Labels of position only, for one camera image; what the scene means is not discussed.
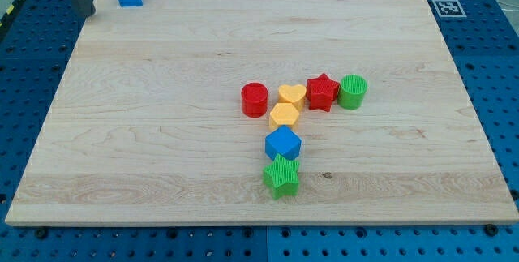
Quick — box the white fiducial marker tag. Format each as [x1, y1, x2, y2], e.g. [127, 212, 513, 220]
[432, 0, 466, 18]

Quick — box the yellow hexagon block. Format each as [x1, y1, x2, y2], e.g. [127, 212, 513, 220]
[268, 103, 300, 131]

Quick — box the green cylinder block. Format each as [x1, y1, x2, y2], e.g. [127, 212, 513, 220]
[337, 74, 368, 110]

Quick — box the yellow black hazard tape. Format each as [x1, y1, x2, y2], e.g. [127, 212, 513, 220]
[1, 0, 27, 28]

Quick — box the yellow heart block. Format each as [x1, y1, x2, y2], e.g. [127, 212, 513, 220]
[278, 84, 307, 112]

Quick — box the green star block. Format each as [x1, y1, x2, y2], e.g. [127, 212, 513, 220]
[263, 154, 300, 200]

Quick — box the red cylinder block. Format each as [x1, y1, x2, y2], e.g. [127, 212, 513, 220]
[241, 82, 268, 118]

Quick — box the red star block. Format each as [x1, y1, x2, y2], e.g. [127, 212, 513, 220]
[306, 73, 340, 112]

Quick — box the light wooden board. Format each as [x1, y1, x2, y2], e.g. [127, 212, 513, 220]
[6, 0, 518, 227]

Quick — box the blue cube block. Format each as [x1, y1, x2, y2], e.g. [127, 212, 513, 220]
[264, 125, 302, 160]

